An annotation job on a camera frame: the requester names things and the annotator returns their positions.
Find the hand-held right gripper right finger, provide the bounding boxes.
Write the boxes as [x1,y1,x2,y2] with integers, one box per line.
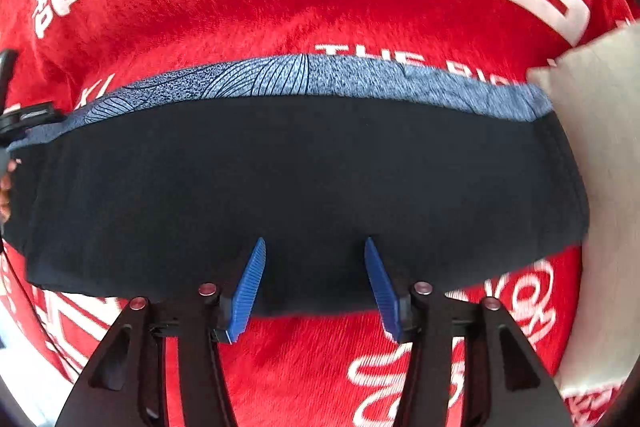
[364,237,574,427]

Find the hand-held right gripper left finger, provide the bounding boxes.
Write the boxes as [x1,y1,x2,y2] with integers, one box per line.
[55,237,267,427]

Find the black pants with blue pattern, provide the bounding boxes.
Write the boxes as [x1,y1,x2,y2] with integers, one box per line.
[7,54,591,320]

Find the person's left hand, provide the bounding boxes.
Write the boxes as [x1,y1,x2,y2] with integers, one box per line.
[0,171,14,224]

